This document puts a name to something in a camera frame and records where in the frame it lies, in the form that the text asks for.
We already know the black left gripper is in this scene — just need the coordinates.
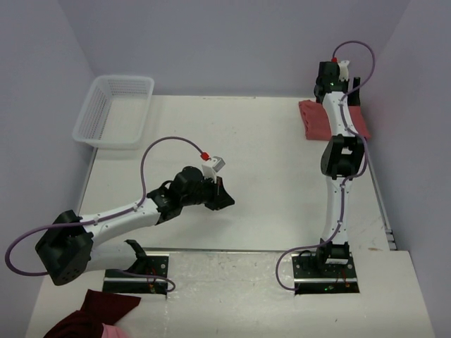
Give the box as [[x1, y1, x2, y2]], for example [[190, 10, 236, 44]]
[[180, 174, 234, 210]]

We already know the salmon red t-shirt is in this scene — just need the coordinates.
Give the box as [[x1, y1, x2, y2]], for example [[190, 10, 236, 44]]
[[298, 100, 371, 141]]

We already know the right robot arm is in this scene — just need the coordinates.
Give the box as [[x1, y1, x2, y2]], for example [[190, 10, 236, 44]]
[[314, 57, 364, 277]]

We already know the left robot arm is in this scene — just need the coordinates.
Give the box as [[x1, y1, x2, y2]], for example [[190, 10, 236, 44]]
[[35, 166, 235, 286]]

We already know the white plastic laundry basket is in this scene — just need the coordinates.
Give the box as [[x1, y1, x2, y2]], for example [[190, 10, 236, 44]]
[[72, 75, 154, 150]]

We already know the dark maroon t-shirt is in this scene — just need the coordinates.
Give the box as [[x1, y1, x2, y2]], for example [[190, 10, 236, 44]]
[[44, 289, 141, 338]]

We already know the pink cloth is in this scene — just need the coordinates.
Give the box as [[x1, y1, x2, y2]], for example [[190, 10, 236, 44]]
[[101, 324, 128, 338]]

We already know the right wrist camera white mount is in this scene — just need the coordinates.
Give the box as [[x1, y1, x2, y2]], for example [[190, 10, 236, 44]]
[[338, 60, 350, 82]]

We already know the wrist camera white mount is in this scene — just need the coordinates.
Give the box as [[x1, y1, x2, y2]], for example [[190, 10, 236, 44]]
[[338, 60, 350, 82], [202, 156, 226, 183]]

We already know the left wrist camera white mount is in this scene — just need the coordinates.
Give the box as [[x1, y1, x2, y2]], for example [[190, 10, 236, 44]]
[[202, 156, 226, 183]]

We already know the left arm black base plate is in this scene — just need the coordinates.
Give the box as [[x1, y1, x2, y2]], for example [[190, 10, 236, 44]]
[[102, 251, 173, 296]]

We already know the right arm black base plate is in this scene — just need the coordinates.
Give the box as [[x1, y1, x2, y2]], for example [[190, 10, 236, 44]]
[[292, 253, 359, 295]]

